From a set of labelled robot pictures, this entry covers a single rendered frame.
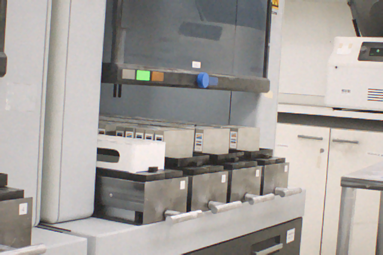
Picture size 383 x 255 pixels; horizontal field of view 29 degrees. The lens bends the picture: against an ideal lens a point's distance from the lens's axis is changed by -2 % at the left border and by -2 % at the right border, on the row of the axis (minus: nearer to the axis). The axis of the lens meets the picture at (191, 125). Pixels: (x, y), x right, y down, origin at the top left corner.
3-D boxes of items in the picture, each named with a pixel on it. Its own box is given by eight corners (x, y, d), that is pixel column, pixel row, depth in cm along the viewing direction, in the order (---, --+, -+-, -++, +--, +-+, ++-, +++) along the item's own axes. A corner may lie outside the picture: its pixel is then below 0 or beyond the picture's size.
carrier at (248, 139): (251, 152, 175) (253, 127, 174) (259, 153, 174) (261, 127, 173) (227, 154, 165) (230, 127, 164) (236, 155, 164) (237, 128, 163)
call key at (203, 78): (195, 87, 144) (197, 72, 144) (203, 87, 147) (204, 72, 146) (201, 87, 143) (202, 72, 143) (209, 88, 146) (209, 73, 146)
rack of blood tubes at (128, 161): (5, 161, 138) (6, 128, 138) (40, 158, 147) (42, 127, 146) (132, 181, 123) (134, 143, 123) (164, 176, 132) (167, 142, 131)
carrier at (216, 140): (220, 155, 162) (222, 127, 161) (228, 156, 160) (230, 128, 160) (192, 157, 152) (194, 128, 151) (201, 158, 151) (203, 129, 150)
